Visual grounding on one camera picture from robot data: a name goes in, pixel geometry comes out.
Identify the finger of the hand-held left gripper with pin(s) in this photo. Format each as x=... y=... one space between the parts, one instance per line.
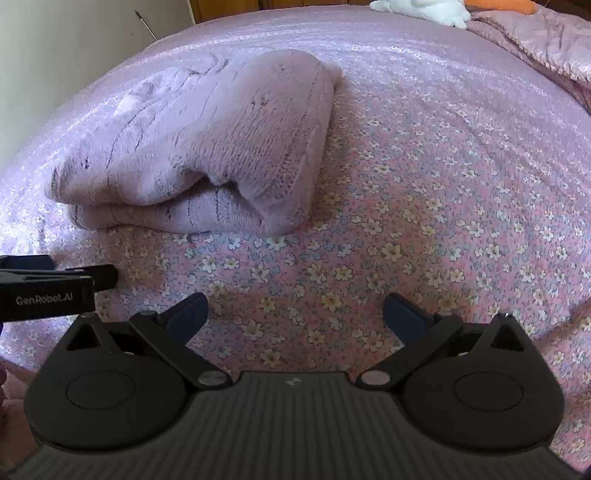
x=27 y=262
x=99 y=277

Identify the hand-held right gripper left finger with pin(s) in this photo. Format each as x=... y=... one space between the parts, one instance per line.
x=187 y=318

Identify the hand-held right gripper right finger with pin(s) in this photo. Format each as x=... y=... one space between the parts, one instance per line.
x=404 y=318

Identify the purple fuzzy sweater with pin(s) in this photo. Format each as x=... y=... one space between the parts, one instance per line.
x=207 y=138

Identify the person's left hand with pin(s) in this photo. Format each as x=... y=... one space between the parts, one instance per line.
x=11 y=415

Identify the pink floral bed sheet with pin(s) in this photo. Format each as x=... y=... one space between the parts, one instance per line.
x=415 y=207

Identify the thin metal rod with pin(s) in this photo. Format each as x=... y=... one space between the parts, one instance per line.
x=147 y=26

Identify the pink quilt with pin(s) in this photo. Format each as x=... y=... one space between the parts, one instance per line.
x=545 y=41

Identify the white plush toy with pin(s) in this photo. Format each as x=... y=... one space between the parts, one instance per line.
x=425 y=8

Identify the wooden wardrobe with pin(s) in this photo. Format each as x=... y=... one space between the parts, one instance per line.
x=277 y=7

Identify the orange pillow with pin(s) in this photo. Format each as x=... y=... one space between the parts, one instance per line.
x=503 y=4

